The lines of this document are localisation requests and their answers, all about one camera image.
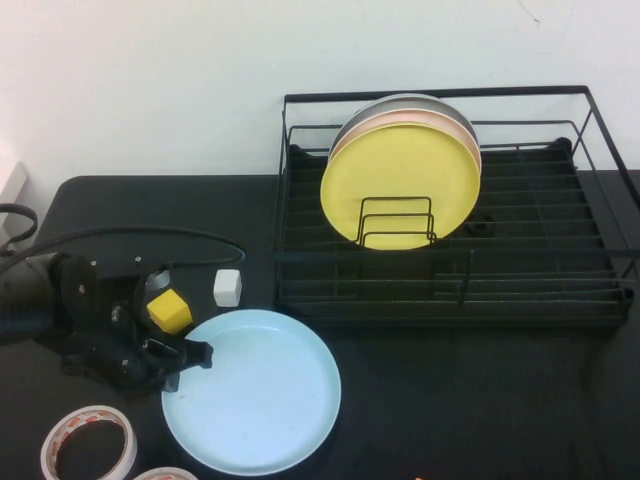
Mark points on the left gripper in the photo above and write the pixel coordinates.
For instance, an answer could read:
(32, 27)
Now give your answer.
(110, 360)

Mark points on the light blue round plate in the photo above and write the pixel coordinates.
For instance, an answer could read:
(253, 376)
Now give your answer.
(250, 395)

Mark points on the yellow round plate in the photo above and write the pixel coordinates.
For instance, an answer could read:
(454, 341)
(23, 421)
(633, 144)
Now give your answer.
(400, 165)

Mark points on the pink round plate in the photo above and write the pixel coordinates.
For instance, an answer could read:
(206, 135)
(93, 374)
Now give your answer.
(415, 117)

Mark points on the grey round plate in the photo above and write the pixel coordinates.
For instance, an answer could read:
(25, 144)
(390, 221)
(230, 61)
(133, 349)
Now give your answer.
(442, 107)

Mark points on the yellow cube block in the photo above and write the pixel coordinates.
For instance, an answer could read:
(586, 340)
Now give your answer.
(167, 310)

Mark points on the white cube block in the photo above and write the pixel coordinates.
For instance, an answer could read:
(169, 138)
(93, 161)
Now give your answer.
(226, 290)

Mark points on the white tape roll red print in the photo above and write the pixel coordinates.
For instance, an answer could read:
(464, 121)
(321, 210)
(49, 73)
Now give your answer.
(50, 447)
(165, 472)

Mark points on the grey wall trunking box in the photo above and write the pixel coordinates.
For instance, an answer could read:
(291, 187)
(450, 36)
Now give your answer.
(12, 190)

